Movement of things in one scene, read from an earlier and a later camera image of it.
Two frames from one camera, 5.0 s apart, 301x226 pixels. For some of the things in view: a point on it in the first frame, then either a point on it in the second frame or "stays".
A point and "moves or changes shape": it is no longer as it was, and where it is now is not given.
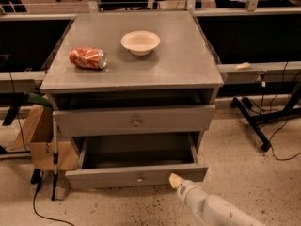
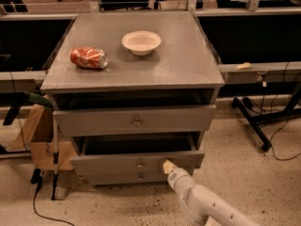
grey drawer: x=135 y=161 moves or changes shape
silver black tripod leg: x=55 y=157 stays
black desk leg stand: x=292 y=112 stays
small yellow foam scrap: x=245 y=65 stays
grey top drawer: x=134 y=120 stays
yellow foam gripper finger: x=175 y=180 to x=168 y=167
